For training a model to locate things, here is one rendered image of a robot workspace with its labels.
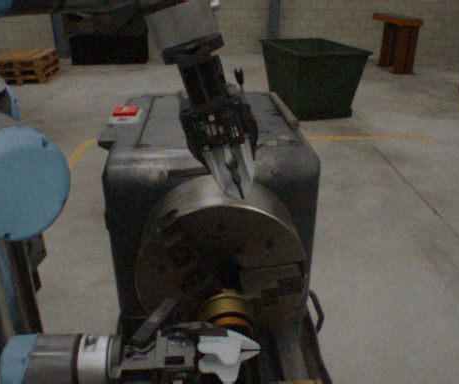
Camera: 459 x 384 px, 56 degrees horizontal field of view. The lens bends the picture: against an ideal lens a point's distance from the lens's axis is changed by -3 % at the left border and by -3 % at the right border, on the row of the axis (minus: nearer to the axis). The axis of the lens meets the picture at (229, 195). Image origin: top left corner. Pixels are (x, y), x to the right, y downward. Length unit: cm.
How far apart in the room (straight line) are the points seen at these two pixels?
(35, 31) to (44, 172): 1087
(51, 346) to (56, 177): 27
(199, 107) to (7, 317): 46
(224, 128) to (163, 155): 42
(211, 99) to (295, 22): 1033
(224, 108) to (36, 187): 22
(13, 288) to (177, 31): 45
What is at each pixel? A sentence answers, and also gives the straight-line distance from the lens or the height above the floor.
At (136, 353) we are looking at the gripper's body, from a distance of 67.
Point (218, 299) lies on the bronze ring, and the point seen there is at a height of 112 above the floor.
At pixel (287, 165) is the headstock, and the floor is 123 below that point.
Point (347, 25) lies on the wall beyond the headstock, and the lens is 1109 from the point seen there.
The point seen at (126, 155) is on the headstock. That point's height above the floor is 125.
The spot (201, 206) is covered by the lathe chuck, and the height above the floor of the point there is 123.
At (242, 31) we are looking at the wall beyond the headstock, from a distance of 1066.
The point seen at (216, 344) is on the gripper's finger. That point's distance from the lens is 66.
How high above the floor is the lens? 157
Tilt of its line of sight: 27 degrees down
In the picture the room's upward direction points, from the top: straight up
